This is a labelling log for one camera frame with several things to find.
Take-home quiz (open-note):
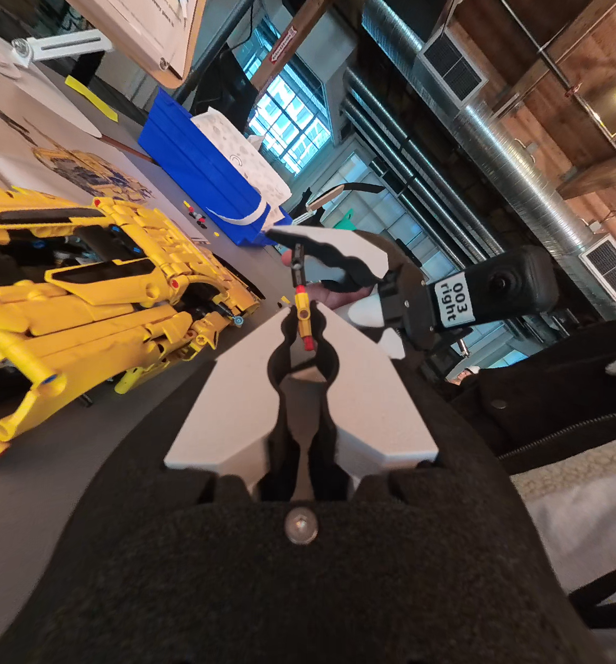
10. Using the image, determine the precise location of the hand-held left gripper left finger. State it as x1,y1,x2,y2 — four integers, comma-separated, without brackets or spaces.
164,305,298,501

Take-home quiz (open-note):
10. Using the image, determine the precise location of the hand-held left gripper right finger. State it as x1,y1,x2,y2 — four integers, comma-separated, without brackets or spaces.
310,302,440,501

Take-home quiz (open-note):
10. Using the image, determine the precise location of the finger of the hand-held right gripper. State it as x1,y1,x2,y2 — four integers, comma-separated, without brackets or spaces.
264,224,393,292
321,270,408,360

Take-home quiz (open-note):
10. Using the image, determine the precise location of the yellow pin connector brick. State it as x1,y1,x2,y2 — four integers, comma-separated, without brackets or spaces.
293,290,315,339

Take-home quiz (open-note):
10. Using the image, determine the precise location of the grey desk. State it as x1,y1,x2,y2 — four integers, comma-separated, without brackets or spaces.
0,62,309,649

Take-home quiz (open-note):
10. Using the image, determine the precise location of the person's right hand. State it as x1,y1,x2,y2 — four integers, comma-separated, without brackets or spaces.
281,250,376,312

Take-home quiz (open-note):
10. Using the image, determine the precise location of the white paper strip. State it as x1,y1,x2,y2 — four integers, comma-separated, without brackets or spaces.
204,194,270,227

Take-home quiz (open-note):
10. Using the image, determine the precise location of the large printed paper sheet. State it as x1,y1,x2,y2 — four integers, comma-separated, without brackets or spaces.
190,106,293,209

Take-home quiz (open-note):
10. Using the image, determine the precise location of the cluster of red black bricks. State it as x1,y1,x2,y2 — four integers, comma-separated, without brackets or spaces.
182,200,221,239

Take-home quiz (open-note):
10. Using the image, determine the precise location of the yellow toy brick car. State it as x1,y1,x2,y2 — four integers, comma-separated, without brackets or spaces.
0,184,265,472

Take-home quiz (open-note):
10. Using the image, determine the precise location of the blue plastic bin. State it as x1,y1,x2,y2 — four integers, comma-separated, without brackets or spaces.
138,87,294,246

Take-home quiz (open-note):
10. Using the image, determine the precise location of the white vent grille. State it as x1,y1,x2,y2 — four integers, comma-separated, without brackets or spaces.
416,25,489,111

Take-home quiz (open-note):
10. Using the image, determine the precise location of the red white label sign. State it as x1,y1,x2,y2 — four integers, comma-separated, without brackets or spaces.
268,26,299,65

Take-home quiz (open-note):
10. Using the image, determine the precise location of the white shirt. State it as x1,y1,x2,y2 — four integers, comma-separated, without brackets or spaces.
526,477,616,592

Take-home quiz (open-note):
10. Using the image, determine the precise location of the yellow translucent plastic panel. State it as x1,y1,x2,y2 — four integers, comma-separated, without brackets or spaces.
64,75,118,123

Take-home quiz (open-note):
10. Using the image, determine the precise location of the printed instruction card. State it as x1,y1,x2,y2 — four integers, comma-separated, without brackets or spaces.
72,0,195,65

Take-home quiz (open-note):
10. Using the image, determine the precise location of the instruction card on stand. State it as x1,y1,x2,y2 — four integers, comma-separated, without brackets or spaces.
0,23,104,140

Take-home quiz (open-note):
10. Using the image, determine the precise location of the building instruction booklet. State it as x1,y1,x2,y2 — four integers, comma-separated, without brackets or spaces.
0,52,211,245

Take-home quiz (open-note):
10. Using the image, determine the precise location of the silver ventilation duct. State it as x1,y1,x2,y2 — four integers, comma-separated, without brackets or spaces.
362,0,616,321

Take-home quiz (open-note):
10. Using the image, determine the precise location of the black lanyard strap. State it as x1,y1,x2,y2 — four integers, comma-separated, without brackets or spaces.
567,563,616,626

